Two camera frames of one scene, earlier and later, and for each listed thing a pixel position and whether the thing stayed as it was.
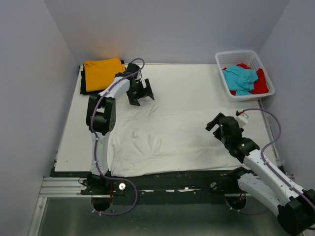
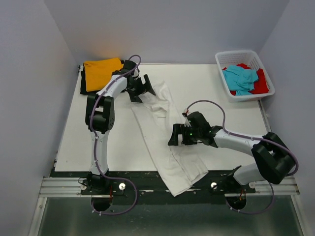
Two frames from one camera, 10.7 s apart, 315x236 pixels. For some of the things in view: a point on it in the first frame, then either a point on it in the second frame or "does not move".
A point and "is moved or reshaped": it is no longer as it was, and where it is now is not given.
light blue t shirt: [240, 80] does not move
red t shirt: [260, 85] does not move
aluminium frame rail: [64, 187] does not move
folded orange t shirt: [100, 73] does not move
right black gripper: [216, 120] → [179, 129]
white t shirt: [150, 139] is moved or reshaped
